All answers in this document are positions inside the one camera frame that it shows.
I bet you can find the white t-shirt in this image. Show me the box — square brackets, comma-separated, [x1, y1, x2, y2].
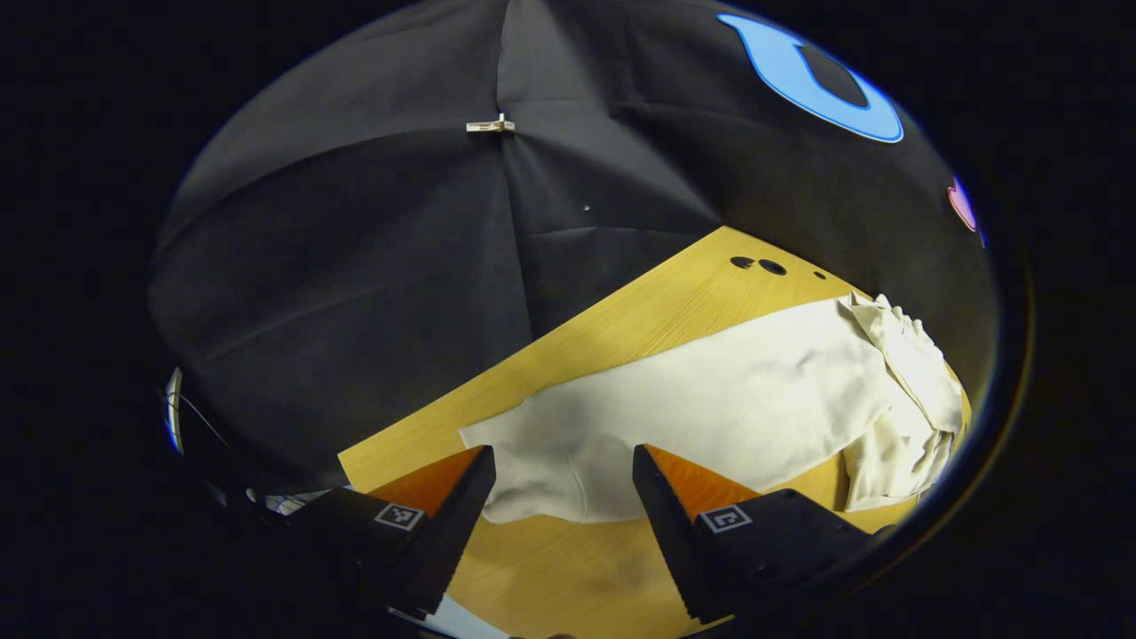
[459, 291, 966, 525]

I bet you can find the black backdrop cloth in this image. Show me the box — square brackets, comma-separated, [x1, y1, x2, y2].
[149, 0, 999, 498]

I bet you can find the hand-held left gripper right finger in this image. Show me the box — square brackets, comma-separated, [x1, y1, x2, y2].
[632, 442, 897, 625]

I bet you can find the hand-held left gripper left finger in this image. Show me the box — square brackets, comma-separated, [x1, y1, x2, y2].
[284, 444, 498, 619]

